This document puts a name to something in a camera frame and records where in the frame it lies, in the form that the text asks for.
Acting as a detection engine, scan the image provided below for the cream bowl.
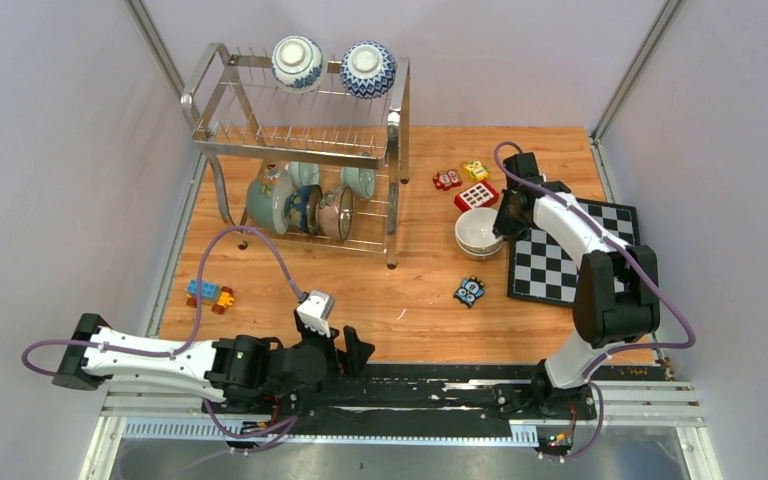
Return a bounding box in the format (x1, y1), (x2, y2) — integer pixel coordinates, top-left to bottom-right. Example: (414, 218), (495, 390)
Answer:
(458, 243), (504, 261)
(454, 207), (503, 254)

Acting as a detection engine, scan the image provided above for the pink brown bowl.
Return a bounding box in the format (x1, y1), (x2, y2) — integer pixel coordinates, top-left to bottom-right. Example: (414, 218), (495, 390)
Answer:
(318, 185), (354, 241)

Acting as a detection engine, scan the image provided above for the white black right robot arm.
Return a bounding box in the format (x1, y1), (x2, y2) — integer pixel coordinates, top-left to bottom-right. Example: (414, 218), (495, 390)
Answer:
(493, 183), (660, 418)

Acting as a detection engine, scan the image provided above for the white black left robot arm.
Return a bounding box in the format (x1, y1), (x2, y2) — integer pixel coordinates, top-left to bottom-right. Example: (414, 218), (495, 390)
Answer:
(52, 311), (375, 413)

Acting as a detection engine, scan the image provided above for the steel two-tier dish rack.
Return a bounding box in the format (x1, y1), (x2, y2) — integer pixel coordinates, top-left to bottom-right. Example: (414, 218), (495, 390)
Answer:
(179, 43), (411, 269)

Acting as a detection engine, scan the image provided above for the red calculator toy block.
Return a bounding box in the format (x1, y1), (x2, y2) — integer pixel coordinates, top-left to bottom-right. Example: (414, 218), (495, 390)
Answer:
(454, 180), (500, 212)

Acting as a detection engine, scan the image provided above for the yellow owl toy block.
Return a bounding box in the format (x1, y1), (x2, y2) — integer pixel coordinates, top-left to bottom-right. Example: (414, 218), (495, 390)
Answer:
(462, 160), (490, 183)

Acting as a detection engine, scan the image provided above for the black white checkerboard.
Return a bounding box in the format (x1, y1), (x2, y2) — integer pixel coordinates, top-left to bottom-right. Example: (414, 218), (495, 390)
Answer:
(507, 198), (640, 308)

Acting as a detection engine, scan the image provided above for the red owl toy block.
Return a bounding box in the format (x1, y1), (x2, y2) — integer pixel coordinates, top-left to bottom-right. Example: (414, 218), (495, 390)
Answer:
(432, 169), (462, 191)

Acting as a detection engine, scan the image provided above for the blue owl toy block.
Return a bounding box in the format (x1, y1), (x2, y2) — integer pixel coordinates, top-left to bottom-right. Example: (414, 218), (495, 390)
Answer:
(453, 276), (486, 309)

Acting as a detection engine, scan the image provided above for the blue orange toy car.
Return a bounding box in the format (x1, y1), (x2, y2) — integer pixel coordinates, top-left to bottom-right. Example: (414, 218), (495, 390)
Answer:
(185, 279), (235, 315)

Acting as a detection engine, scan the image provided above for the dark blue floral bowl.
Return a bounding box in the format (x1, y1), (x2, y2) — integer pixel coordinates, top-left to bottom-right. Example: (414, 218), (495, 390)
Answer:
(288, 184), (323, 235)

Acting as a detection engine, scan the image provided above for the small celadon cup right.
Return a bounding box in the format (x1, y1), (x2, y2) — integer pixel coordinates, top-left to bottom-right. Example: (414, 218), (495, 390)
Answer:
(340, 166), (376, 200)

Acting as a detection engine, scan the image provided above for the small celadon cup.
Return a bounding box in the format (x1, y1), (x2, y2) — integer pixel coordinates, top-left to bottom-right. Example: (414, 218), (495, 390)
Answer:
(340, 166), (376, 200)
(285, 162), (320, 188)

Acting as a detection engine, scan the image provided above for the small celadon cup left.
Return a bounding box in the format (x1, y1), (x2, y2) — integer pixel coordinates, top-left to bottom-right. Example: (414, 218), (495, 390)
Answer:
(285, 162), (320, 188)

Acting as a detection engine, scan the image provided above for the blue white patterned bowl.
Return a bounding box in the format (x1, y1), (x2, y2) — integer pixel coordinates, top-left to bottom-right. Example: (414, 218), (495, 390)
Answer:
(339, 40), (397, 99)

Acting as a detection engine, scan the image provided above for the white blue floral bowl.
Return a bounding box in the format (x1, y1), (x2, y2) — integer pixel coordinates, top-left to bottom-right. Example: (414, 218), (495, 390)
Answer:
(271, 35), (328, 94)

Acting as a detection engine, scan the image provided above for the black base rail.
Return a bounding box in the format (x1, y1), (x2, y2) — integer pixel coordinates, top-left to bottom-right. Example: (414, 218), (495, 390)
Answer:
(102, 360), (703, 458)

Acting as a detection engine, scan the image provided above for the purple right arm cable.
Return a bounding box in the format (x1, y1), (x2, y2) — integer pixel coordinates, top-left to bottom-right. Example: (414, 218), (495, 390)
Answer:
(493, 140), (697, 379)

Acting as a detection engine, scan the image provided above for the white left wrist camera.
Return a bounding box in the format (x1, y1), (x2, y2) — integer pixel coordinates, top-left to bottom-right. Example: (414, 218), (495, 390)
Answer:
(295, 290), (335, 338)

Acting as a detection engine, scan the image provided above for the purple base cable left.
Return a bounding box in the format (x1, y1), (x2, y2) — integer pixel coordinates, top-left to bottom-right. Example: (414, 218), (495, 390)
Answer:
(201, 400), (299, 458)

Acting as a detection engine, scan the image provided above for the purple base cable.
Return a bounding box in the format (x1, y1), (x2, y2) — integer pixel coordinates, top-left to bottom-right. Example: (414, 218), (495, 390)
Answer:
(201, 400), (299, 458)
(534, 380), (605, 464)

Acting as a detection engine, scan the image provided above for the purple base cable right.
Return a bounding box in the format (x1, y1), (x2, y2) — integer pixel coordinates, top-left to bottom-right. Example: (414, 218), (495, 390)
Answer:
(534, 380), (605, 464)

